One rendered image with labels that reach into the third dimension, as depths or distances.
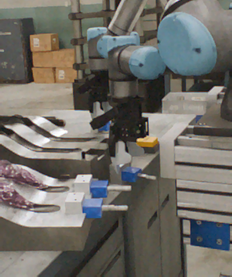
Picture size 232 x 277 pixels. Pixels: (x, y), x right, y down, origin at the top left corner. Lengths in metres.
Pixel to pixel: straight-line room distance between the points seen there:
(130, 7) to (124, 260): 0.80
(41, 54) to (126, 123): 7.06
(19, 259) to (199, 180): 0.40
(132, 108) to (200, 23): 0.42
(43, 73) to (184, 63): 7.43
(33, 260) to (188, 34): 0.53
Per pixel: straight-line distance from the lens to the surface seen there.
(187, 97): 4.84
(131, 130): 1.21
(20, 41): 8.26
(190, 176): 1.02
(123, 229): 1.48
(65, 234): 0.97
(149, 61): 1.07
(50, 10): 8.52
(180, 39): 0.86
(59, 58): 8.09
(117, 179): 1.28
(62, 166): 1.27
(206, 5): 0.89
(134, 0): 1.53
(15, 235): 1.00
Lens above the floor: 1.28
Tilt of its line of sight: 14 degrees down
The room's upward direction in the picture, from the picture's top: 3 degrees counter-clockwise
